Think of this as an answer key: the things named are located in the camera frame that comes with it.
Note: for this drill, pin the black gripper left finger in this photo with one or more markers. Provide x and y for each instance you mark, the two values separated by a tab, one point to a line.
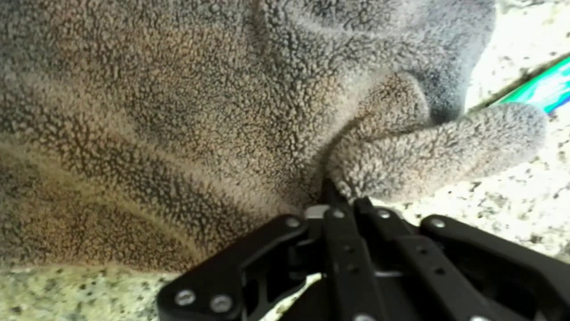
336	204

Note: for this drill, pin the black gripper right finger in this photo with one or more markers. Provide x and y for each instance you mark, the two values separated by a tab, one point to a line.
370	215

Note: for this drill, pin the grey brown towel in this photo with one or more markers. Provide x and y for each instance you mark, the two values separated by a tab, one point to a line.
154	133

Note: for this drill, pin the green toothpaste tube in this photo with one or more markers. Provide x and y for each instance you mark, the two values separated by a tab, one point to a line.
546	88

